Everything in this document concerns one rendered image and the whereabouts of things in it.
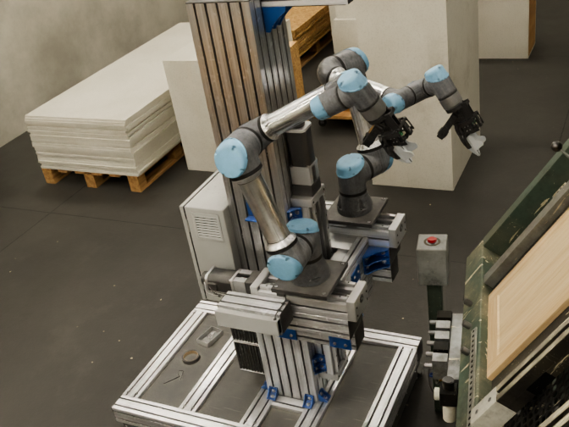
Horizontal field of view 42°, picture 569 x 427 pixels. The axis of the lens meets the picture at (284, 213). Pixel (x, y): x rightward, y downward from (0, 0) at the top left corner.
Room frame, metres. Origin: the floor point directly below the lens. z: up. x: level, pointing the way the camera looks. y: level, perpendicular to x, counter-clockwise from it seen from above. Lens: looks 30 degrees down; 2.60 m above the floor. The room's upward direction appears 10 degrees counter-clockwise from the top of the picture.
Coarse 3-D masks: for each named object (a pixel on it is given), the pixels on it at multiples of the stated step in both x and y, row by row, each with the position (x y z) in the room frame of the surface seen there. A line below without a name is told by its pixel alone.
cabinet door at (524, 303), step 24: (552, 240) 2.01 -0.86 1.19; (528, 264) 2.04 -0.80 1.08; (552, 264) 1.89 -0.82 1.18; (504, 288) 2.07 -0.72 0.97; (528, 288) 1.92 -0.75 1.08; (552, 288) 1.78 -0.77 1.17; (504, 312) 1.95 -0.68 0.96; (528, 312) 1.80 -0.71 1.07; (552, 312) 1.68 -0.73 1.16; (504, 336) 1.83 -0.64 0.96; (528, 336) 1.69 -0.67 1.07; (504, 360) 1.72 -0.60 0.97
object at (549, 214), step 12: (564, 192) 2.12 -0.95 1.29; (552, 204) 2.14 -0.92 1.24; (564, 204) 2.12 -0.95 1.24; (540, 216) 2.16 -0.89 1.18; (552, 216) 2.13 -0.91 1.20; (528, 228) 2.18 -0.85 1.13; (540, 228) 2.14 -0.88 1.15; (516, 240) 2.21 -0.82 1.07; (528, 240) 2.16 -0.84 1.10; (504, 252) 2.23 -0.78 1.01; (516, 252) 2.17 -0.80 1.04; (504, 264) 2.18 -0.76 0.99; (492, 276) 2.20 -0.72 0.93
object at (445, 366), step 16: (432, 320) 2.25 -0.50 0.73; (448, 320) 2.20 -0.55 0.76; (448, 336) 2.10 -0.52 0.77; (432, 352) 2.07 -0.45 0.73; (448, 352) 2.03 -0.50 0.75; (432, 368) 2.01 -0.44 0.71; (448, 368) 1.97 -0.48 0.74; (448, 384) 1.84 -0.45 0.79; (448, 400) 1.83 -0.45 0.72; (448, 416) 1.84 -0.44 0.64
